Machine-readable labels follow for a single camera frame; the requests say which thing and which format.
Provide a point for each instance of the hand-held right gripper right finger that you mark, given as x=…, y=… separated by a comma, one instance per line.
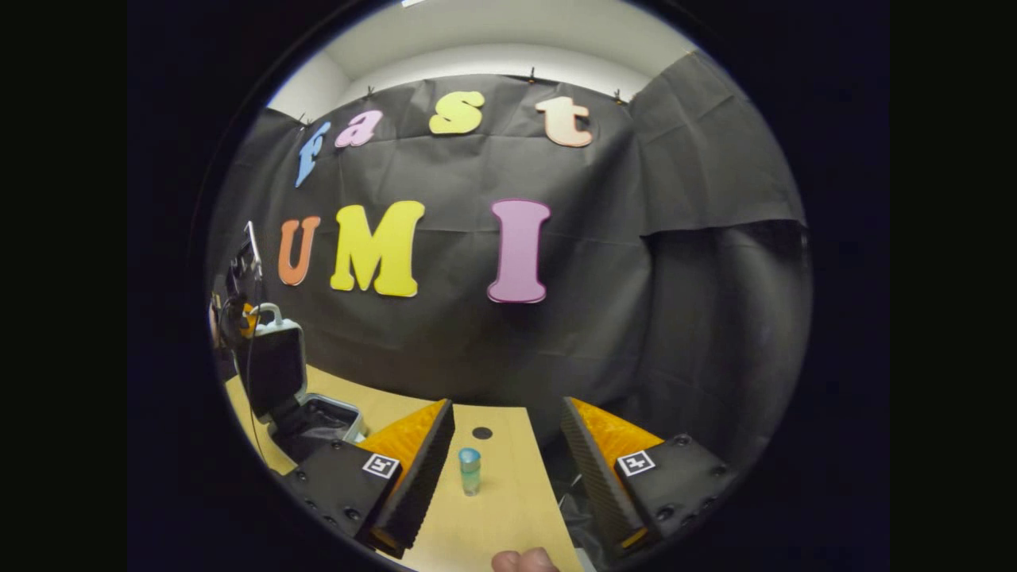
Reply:
x=592, y=477

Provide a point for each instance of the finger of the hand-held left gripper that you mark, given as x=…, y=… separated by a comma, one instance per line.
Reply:
x=251, y=318

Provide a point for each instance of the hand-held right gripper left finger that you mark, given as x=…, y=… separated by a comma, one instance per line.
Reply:
x=421, y=485

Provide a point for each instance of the blue capped lotion bottle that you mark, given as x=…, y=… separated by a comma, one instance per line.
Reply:
x=470, y=477

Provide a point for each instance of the light blue small suitcase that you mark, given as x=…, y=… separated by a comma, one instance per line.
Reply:
x=278, y=365

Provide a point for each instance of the black backdrop cloth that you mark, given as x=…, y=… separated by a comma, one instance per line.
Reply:
x=461, y=334

